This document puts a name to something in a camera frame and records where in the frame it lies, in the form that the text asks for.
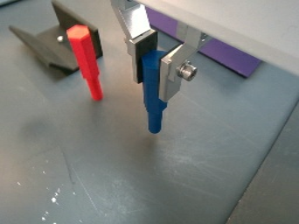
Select purple base block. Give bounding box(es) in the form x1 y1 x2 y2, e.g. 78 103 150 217
146 8 262 78

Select black angled bracket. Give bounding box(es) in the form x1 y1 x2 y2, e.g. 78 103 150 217
10 0 103 75

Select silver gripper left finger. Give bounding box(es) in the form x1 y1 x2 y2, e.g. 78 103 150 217
110 0 158 83

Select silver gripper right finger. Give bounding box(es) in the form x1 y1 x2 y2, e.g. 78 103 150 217
159 26 212 102

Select red stepped peg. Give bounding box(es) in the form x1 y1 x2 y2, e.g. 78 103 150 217
67 24 103 101

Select blue stepped peg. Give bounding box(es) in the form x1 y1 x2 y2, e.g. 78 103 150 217
142 50 168 134

